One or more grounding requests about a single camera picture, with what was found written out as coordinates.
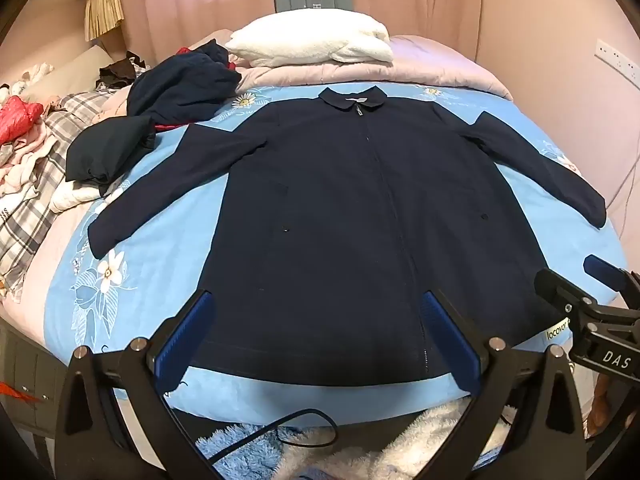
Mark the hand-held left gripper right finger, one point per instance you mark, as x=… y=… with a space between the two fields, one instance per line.
x=450 y=345

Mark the grey plaid cloth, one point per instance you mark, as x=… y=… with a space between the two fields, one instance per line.
x=30 y=220

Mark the blue and white fluffy rug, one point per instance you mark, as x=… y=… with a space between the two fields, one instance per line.
x=425 y=435

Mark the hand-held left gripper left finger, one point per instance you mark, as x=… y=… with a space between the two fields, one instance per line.
x=185 y=345

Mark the navy crumpled garment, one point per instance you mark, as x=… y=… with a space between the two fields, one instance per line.
x=185 y=85

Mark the white wall socket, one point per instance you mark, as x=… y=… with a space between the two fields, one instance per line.
x=617 y=60

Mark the blue floral bedsheet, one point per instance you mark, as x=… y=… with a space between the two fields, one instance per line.
x=165 y=240

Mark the pale pink quilt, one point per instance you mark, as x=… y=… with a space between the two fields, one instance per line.
x=440 y=70

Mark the beige pleated cloth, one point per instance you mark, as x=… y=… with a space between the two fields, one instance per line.
x=104 y=7

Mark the pink and white clothes pile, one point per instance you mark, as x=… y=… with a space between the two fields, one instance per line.
x=17 y=165

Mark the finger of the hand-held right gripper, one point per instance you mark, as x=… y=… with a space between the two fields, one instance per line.
x=602 y=267
x=557 y=290

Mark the beige pillow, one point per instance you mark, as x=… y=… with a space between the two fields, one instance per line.
x=70 y=75

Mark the pale pink bed cover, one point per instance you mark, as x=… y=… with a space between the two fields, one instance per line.
x=50 y=270

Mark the person's right hand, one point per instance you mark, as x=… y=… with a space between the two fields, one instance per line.
x=602 y=402

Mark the black crumpled garment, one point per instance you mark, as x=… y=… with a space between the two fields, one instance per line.
x=105 y=150

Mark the small black clothes heap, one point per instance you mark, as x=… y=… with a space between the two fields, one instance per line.
x=120 y=70

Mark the white fluffy blanket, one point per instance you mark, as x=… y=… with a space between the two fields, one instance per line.
x=310 y=35

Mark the grey drawer cabinet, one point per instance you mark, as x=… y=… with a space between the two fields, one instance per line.
x=30 y=385

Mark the white crumpled cloth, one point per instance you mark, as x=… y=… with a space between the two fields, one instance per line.
x=75 y=197

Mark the red puffy garment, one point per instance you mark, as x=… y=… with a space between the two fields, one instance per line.
x=17 y=117

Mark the navy zip jacket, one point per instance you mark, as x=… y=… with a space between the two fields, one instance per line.
x=325 y=235

